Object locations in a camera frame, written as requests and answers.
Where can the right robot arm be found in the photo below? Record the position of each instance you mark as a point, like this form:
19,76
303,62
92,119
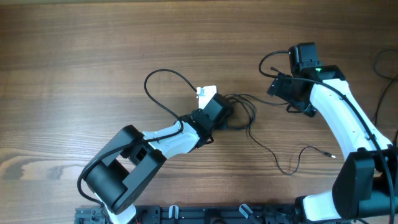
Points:
366,185

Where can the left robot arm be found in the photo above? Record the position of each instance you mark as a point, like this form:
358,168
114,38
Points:
120,172

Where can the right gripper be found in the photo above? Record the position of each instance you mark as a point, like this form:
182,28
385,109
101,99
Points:
277,87

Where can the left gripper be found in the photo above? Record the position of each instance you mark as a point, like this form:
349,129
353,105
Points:
222,126

